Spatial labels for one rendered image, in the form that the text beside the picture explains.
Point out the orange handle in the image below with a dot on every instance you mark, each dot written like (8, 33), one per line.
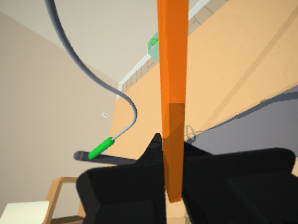
(173, 49)

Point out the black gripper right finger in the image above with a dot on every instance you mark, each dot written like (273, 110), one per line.
(204, 176)

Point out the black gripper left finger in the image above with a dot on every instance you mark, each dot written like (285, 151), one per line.
(144, 180)

